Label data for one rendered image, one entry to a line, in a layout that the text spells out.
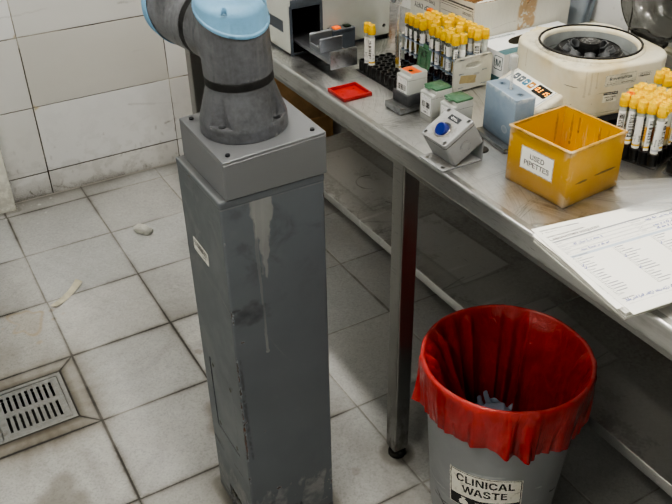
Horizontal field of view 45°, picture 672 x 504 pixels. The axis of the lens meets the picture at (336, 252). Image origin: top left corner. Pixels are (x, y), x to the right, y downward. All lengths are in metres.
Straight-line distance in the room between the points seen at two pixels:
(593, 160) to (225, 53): 0.60
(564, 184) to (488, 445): 0.58
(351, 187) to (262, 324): 1.16
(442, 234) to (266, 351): 0.96
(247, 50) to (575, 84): 0.63
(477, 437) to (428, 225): 0.94
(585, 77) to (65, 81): 2.10
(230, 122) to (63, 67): 1.88
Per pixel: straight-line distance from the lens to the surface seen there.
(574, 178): 1.35
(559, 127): 1.48
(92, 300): 2.71
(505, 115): 1.51
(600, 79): 1.62
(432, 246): 2.34
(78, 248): 2.98
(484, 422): 1.62
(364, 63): 1.84
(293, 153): 1.38
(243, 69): 1.34
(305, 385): 1.69
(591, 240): 1.26
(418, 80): 1.65
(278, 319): 1.55
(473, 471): 1.75
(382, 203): 2.54
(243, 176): 1.35
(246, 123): 1.36
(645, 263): 1.23
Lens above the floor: 1.55
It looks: 34 degrees down
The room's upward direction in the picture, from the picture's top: 1 degrees counter-clockwise
